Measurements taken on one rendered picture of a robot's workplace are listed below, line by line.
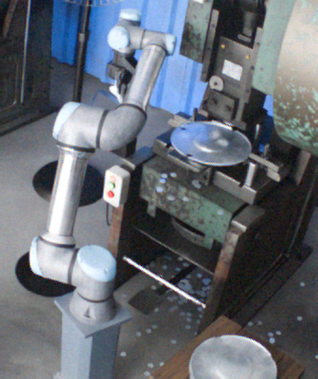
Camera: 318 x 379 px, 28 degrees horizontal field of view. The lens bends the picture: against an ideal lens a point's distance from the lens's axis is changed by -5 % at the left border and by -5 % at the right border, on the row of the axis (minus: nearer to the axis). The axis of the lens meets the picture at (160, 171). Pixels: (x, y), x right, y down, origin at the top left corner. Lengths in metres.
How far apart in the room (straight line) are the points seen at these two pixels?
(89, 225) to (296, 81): 1.62
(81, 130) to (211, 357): 0.84
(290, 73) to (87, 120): 0.59
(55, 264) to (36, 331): 0.70
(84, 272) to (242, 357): 0.60
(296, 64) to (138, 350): 1.36
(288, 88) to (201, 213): 0.74
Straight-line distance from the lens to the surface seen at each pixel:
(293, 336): 2.78
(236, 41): 2.20
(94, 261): 1.91
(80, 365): 2.18
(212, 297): 2.42
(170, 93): 4.00
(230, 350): 2.14
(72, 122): 1.86
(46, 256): 1.94
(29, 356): 2.50
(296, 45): 1.71
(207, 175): 2.32
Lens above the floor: 1.97
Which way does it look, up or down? 34 degrees down
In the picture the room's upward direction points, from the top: 10 degrees clockwise
